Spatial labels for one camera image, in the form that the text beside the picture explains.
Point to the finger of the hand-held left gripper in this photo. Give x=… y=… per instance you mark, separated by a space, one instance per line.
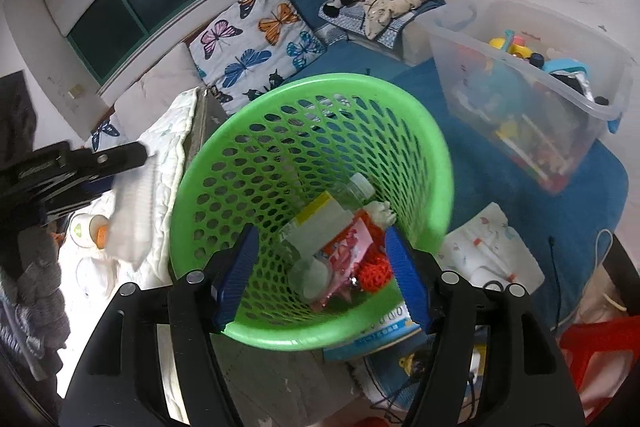
x=120 y=159
x=85 y=197

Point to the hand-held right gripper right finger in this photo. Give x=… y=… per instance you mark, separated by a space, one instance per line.
x=405 y=272

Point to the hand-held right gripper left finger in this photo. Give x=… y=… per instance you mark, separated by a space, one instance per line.
x=237 y=272

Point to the red mesh net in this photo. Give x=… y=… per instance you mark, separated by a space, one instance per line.
x=377 y=272

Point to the pink snack wrapper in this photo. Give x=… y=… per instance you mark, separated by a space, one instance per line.
x=352 y=239

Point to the white paper wrapper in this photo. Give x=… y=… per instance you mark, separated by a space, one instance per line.
x=382 y=213

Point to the clear plastic cup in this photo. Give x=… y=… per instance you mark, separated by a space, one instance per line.
x=307 y=279
x=90 y=232

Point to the green plastic basket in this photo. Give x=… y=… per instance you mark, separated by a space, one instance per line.
x=300 y=338

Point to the clear plastic bottle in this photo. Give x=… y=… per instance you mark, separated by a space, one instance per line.
x=357 y=189

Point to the person's left forearm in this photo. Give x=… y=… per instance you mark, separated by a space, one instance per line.
x=35 y=287

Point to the butterfly print pillow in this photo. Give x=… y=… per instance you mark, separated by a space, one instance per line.
x=106 y=132
x=250 y=37

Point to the white quilted mattress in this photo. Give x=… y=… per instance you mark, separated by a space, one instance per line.
x=170 y=132

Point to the blue white printed box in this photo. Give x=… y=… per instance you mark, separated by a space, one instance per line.
x=370 y=338

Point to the white printed cloth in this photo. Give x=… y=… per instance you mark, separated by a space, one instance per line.
x=480 y=247

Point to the beige pillow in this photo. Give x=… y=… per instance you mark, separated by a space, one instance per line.
x=155 y=87

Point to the blue floor mat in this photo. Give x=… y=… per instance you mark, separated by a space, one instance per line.
x=500 y=167

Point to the assorted toys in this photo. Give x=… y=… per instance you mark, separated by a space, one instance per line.
x=530 y=127

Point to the red plastic stool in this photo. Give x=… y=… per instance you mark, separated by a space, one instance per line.
x=600 y=357

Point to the clear plastic storage box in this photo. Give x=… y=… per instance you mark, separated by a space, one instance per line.
x=450 y=57

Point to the beige spotted plush toy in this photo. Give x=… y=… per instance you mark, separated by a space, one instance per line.
x=395 y=2

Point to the wall switch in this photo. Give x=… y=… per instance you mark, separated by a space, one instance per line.
x=75 y=91

